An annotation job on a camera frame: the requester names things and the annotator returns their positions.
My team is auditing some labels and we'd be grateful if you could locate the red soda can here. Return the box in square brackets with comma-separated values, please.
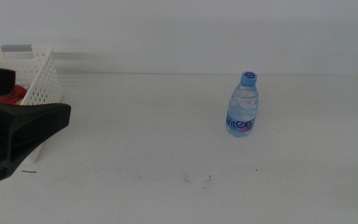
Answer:
[9, 85, 28, 105]

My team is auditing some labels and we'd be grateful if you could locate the clear water bottle blue cap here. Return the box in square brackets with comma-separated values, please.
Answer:
[225, 71, 260, 138]

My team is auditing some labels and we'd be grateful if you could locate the white perforated plastic basket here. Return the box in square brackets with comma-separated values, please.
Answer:
[0, 45, 63, 164]

